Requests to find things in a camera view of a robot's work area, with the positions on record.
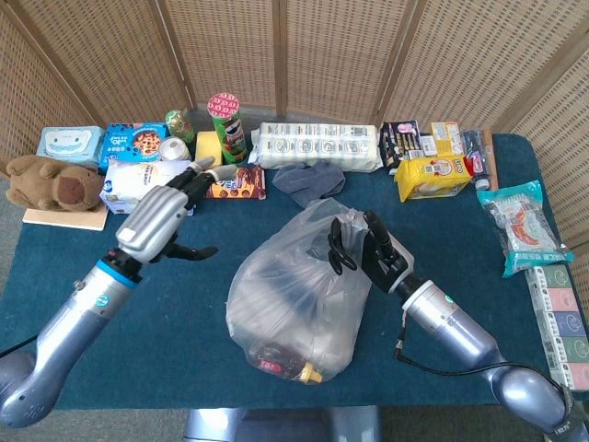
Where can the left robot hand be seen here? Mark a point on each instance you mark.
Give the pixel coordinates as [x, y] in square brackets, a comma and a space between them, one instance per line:
[152, 216]

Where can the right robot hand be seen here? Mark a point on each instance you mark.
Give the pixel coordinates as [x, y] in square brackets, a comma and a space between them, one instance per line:
[389, 267]

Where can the clear plastic bag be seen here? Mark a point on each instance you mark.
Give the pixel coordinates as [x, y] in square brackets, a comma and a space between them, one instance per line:
[294, 313]

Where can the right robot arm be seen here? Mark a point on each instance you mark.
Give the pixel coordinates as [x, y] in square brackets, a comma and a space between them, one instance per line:
[451, 322]

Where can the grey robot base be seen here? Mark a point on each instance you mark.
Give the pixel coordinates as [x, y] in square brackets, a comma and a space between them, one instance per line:
[285, 426]

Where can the teal packaged item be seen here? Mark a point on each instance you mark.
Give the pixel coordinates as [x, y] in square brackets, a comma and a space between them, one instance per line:
[524, 230]

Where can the white facial tissue pack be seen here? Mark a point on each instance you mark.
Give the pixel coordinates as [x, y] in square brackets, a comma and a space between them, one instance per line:
[129, 179]

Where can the blue cookie box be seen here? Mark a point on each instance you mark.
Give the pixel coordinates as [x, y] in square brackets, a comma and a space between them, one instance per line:
[133, 140]

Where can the light wooden board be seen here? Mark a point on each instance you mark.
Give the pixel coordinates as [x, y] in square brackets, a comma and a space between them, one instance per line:
[69, 221]

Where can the yellow sponge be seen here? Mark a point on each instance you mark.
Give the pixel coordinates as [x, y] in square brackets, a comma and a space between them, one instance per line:
[208, 147]

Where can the yellow cracker pack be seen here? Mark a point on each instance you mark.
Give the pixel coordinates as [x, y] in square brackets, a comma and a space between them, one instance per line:
[432, 177]

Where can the brown Hello Panda box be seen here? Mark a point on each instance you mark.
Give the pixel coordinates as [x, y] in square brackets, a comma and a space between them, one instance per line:
[250, 184]

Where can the brown capybara plush toy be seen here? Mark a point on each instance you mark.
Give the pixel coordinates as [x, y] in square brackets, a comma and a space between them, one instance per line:
[50, 184]

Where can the light blue wet wipes pack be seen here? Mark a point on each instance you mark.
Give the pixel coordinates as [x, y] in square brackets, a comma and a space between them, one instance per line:
[69, 143]

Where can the green Pringles can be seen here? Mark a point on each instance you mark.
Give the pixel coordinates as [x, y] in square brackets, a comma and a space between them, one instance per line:
[232, 138]

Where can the grey cloth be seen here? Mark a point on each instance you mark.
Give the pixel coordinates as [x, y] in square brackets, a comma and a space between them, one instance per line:
[308, 182]

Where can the brown sauce bottle yellow cap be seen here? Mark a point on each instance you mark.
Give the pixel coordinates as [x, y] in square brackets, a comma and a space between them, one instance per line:
[309, 374]

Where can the pink white toothpaste tube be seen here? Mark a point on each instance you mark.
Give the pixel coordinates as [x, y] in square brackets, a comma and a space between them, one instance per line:
[478, 168]

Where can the yellow white small box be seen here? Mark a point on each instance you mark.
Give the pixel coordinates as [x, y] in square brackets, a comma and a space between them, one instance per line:
[446, 138]

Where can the long white tissue pack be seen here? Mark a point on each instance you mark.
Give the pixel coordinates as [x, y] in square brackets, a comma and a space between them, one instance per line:
[317, 145]

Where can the dark toothbrush pack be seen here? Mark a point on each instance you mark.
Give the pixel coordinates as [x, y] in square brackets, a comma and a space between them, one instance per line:
[474, 143]

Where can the brown wooden strip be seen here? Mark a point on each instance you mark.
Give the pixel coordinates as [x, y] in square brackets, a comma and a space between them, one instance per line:
[491, 156]

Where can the multicolour pocket tissue pack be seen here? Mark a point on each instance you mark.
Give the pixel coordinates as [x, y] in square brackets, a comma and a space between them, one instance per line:
[561, 322]

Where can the wicker folding screen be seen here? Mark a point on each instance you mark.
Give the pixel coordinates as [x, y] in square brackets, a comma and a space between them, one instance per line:
[331, 55]

